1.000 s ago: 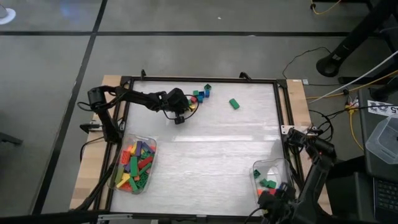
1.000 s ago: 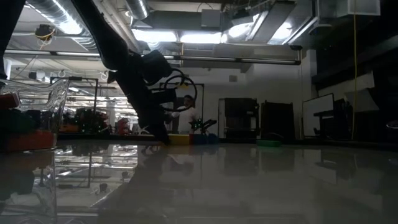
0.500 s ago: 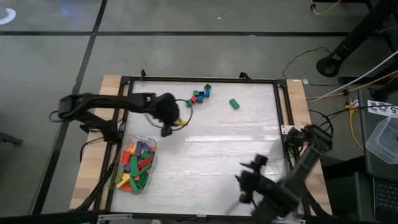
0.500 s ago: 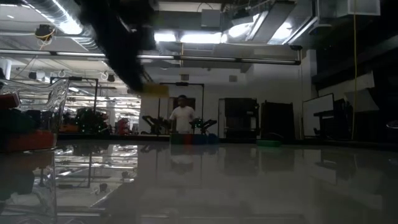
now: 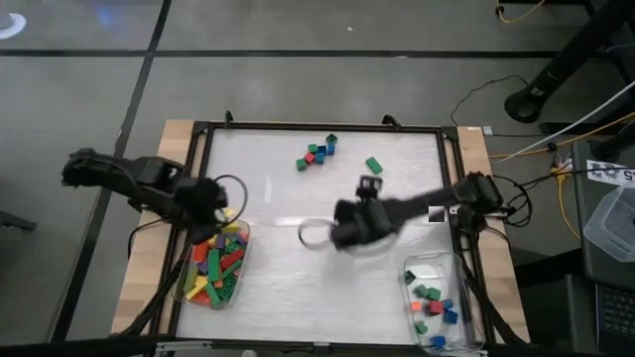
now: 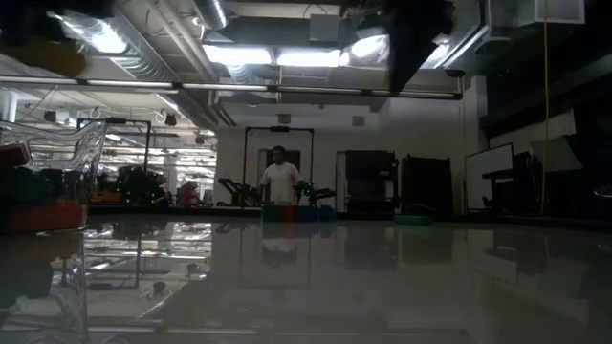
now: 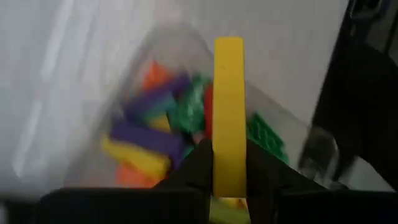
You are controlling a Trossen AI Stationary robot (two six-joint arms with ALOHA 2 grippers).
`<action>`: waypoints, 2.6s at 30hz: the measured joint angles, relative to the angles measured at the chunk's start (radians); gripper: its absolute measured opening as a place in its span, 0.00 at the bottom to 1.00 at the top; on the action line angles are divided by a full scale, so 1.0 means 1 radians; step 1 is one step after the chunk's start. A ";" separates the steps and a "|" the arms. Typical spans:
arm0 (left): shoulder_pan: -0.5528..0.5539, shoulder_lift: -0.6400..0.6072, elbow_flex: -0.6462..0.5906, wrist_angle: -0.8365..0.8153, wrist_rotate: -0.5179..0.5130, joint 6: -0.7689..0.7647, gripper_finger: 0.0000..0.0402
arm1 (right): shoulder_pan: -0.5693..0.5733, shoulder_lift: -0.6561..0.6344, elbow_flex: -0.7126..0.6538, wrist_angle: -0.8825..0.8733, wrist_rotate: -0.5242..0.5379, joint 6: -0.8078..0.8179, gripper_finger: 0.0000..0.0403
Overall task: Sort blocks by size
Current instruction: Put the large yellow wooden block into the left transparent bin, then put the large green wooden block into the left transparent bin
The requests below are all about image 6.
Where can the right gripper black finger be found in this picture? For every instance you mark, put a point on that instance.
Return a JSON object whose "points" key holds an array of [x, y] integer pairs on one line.
{"points": [[404, 62]]}

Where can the yellow wide long block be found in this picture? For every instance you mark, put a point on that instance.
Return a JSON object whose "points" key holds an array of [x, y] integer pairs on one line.
{"points": [[48, 59]]}

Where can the red long plain block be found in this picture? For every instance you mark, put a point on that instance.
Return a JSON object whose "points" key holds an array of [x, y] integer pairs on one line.
{"points": [[14, 155]]}

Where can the blue small square brick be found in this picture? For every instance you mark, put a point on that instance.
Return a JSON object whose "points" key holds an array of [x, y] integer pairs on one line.
{"points": [[328, 213], [308, 213]]}

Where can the green long plain block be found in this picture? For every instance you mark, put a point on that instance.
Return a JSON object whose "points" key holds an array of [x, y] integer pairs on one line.
{"points": [[26, 188]]}

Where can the red small square block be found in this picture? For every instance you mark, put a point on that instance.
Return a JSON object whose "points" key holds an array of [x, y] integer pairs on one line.
{"points": [[289, 213]]}

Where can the orange two-by-four brick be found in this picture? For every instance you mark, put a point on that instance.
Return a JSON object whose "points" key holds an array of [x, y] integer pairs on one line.
{"points": [[45, 216]]}

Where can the green small square brick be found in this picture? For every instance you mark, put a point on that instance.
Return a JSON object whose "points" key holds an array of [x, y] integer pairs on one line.
{"points": [[271, 213]]}

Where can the black background robot arm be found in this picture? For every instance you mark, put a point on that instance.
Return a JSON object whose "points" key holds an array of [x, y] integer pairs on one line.
{"points": [[313, 192], [239, 192]]}

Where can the grey ceiling box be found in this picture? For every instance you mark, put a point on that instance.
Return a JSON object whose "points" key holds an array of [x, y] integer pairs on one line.
{"points": [[325, 28]]}

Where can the ceiling light panel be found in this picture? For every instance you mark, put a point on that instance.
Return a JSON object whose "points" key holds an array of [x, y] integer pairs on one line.
{"points": [[311, 58], [239, 55]]}

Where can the black cabinet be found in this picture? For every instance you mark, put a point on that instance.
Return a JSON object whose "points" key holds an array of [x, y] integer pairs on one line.
{"points": [[370, 177], [427, 181]]}

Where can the white ceiling unit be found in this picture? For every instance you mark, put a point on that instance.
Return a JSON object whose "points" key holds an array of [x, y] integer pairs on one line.
{"points": [[550, 12]]}

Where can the clear plastic bin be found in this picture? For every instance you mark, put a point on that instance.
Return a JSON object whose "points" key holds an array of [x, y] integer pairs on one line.
{"points": [[72, 143]]}

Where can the whiteboard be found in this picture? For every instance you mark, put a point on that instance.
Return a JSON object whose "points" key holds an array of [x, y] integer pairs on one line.
{"points": [[487, 172]]}

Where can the person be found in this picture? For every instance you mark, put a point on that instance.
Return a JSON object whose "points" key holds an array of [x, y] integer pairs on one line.
{"points": [[280, 179]]}

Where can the long horizontal ceiling pipe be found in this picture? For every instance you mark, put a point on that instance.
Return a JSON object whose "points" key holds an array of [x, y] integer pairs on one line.
{"points": [[229, 87]]}

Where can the white glossy table sheet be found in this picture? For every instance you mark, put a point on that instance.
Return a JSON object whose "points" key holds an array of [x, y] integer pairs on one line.
{"points": [[334, 286]]}

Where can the large silver ribbed duct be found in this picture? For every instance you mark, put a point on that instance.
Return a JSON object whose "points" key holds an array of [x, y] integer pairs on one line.
{"points": [[153, 67]]}

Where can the black background rig frame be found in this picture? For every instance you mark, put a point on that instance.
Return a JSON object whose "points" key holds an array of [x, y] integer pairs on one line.
{"points": [[115, 120], [279, 128]]}

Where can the silver ceiling duct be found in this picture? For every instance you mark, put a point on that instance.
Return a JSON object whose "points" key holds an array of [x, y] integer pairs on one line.
{"points": [[210, 14]]}

